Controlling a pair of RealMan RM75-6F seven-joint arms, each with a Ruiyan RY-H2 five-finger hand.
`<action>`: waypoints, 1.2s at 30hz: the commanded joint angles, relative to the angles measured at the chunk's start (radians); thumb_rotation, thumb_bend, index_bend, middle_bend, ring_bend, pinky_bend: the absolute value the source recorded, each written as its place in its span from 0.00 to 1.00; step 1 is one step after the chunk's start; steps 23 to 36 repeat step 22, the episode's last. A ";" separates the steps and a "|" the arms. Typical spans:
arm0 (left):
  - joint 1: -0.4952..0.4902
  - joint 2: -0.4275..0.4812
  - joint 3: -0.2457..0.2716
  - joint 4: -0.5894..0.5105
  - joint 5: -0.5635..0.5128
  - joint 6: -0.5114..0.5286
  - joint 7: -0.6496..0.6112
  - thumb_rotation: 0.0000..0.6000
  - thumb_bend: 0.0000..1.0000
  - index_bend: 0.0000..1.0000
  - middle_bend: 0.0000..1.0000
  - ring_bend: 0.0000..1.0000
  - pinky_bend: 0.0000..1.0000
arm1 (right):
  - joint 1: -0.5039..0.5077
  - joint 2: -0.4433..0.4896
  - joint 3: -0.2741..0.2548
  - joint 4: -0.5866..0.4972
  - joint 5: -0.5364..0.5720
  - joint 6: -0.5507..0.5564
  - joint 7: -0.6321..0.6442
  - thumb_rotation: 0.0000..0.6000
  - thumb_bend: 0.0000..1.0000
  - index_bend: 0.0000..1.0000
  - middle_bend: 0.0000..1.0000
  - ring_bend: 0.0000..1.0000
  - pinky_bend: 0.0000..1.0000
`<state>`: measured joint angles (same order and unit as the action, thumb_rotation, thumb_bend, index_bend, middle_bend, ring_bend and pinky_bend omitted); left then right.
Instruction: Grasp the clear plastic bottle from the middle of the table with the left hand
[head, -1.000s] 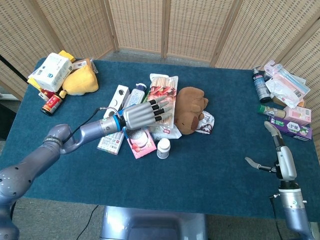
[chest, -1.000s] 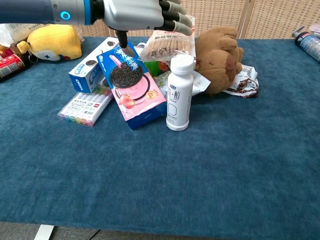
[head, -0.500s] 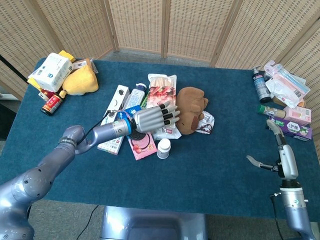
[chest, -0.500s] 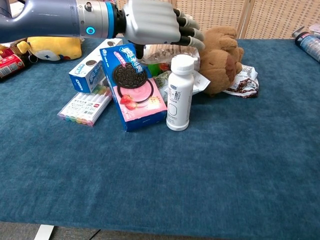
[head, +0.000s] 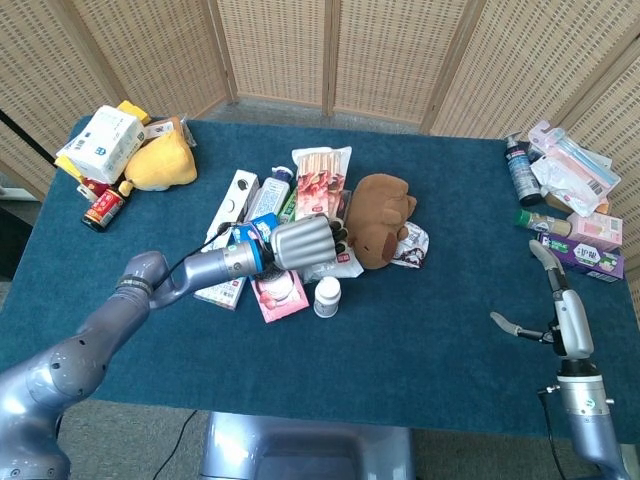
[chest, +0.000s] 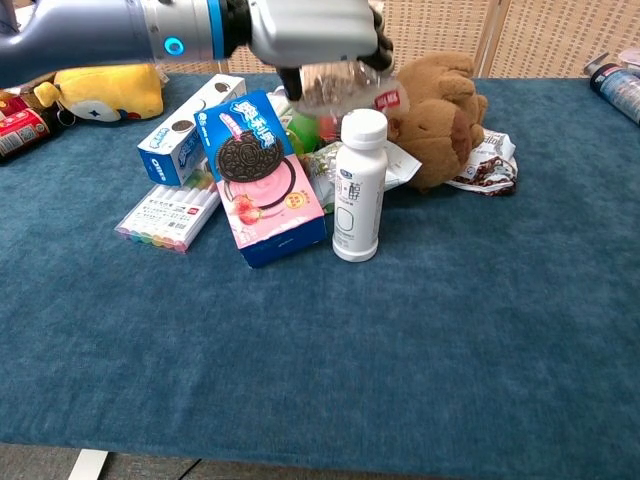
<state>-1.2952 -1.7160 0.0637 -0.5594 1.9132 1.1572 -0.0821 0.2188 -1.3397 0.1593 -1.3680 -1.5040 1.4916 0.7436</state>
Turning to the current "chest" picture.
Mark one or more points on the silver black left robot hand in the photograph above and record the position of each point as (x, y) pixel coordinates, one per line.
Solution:
(310, 30)

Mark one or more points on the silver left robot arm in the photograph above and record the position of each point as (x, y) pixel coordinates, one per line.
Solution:
(90, 35)

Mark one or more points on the green packaged item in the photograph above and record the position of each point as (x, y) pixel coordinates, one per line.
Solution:
(305, 130)

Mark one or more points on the snack wrapper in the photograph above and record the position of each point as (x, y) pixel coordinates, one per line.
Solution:
(492, 165)

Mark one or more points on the brown plush toy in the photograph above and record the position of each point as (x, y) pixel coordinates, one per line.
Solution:
(435, 120)

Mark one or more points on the white paper packet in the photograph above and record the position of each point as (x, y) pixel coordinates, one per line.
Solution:
(400, 167)

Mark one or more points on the pink strawberry Oreo box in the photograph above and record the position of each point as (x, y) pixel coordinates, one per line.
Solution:
(260, 190)

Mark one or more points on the white yogurt drink bottle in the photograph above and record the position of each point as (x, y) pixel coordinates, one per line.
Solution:
(359, 200)

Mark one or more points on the blue white Oreo box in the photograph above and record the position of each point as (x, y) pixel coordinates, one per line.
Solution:
(170, 150)

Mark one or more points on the yellow plush toy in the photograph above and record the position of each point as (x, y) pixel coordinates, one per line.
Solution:
(115, 92)

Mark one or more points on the pack of pastel highlighters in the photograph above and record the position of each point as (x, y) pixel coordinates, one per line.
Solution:
(165, 220)

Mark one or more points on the wicker folding screen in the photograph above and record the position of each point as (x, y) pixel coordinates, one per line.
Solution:
(550, 30)

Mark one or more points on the red snack can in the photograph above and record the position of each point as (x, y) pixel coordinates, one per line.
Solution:
(22, 131)

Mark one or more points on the red snack packet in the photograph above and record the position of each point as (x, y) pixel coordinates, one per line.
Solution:
(10, 104)

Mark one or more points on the blue grey spray bottle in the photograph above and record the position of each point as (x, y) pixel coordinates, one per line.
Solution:
(617, 90)

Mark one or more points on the blue velvet tablecloth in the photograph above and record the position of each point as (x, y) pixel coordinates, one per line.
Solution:
(320, 350)

